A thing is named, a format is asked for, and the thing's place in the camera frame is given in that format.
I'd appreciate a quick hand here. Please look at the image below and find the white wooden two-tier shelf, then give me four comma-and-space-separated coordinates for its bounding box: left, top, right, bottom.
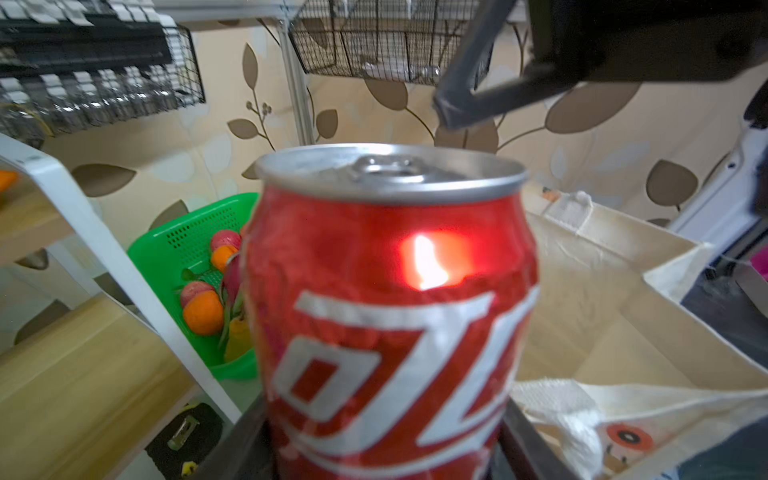
1, 137, 241, 479

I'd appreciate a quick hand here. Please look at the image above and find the orange tangerine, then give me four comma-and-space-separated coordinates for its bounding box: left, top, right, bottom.
182, 291, 224, 336

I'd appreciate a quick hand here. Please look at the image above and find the black wire basket right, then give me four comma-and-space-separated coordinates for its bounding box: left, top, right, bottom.
289, 0, 479, 86

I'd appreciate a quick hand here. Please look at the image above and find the black wire basket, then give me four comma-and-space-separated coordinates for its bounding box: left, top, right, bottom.
1, 1, 205, 146
289, 0, 479, 86

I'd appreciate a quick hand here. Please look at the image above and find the red cola can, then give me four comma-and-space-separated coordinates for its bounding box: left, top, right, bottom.
241, 143, 539, 479

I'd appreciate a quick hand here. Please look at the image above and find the green fruit basket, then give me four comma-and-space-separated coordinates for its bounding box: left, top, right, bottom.
128, 193, 259, 381

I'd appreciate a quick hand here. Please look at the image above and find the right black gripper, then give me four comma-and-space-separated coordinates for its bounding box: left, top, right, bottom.
433, 0, 768, 131

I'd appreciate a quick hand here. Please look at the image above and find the black tape measure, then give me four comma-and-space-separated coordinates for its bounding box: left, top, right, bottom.
145, 403, 223, 479

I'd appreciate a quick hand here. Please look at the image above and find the cream canvas tote bag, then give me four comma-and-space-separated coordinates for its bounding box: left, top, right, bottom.
512, 183, 767, 479

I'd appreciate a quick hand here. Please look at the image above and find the yellow bell pepper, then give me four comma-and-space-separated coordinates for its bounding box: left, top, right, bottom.
224, 316, 252, 363

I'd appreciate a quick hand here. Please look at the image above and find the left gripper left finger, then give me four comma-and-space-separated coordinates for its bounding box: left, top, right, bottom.
191, 395, 276, 480

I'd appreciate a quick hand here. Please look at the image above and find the pink dragon fruit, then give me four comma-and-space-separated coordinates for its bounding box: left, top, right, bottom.
218, 253, 243, 348

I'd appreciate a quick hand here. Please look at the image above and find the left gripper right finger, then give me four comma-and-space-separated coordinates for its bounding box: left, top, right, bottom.
498, 401, 576, 480

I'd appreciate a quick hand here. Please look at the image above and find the black wire basket rear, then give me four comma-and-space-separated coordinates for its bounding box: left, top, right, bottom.
1, 1, 205, 146

